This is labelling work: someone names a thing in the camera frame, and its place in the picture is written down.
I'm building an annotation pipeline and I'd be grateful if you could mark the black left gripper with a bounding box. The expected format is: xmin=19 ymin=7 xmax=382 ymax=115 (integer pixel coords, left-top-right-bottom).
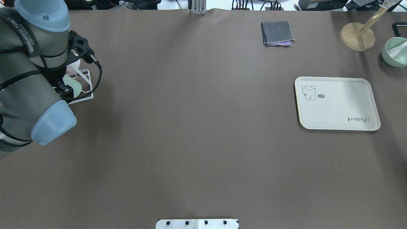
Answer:
xmin=48 ymin=65 xmax=73 ymax=95

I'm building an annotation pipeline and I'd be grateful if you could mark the cream rabbit tray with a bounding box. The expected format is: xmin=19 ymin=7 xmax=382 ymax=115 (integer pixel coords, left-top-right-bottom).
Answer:
xmin=294 ymin=76 xmax=381 ymax=131

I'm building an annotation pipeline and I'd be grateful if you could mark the green plastic cup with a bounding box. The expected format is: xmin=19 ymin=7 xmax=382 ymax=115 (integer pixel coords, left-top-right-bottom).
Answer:
xmin=63 ymin=74 xmax=82 ymax=98

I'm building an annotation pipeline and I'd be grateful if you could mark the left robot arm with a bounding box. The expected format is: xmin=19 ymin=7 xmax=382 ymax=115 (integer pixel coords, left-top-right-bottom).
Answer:
xmin=1 ymin=0 xmax=77 ymax=159

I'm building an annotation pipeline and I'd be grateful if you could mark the pink plastic cup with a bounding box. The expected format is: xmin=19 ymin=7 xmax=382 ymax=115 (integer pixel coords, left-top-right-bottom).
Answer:
xmin=66 ymin=59 xmax=80 ymax=75

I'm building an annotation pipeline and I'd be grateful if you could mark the grey folded cloth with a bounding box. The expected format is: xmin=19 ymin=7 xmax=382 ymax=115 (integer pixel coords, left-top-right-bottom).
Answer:
xmin=261 ymin=20 xmax=295 ymax=46

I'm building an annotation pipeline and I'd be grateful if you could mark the wooden mug tree stand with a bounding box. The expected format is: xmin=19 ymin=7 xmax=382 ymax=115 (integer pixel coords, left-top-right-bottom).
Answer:
xmin=340 ymin=0 xmax=400 ymax=52

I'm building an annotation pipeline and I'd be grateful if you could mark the green bowl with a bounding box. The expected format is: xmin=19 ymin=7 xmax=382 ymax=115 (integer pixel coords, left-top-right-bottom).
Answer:
xmin=381 ymin=37 xmax=407 ymax=67

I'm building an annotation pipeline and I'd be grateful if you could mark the aluminium frame post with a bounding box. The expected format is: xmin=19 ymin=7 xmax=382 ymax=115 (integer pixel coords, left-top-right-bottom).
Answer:
xmin=188 ymin=0 xmax=207 ymax=15

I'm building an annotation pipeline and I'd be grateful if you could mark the white camera pole mount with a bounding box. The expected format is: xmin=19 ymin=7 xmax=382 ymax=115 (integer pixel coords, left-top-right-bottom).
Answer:
xmin=155 ymin=219 xmax=240 ymax=229

